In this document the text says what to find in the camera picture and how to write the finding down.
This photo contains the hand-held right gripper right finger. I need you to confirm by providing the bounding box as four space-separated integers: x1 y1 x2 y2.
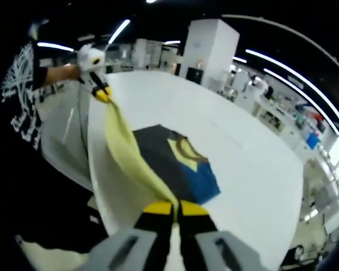
179 200 260 271

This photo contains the person's left hand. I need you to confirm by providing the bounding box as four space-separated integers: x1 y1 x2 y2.
69 64 81 80

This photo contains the white lab counter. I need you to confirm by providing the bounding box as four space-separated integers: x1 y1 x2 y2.
254 95 308 150

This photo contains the black box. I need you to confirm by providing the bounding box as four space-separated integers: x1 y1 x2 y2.
186 67 205 84

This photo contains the blue box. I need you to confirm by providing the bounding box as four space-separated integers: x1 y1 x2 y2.
306 131 322 149

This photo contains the long curved ceiling light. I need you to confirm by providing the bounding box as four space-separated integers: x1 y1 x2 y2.
264 68 333 113
245 49 339 136

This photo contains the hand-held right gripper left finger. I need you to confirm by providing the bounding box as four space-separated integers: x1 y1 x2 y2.
81 200 173 271

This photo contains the person in black shirt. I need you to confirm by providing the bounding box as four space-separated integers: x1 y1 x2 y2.
0 39 54 153

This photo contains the yellow blue black garment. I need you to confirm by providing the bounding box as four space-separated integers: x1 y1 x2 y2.
106 97 221 271

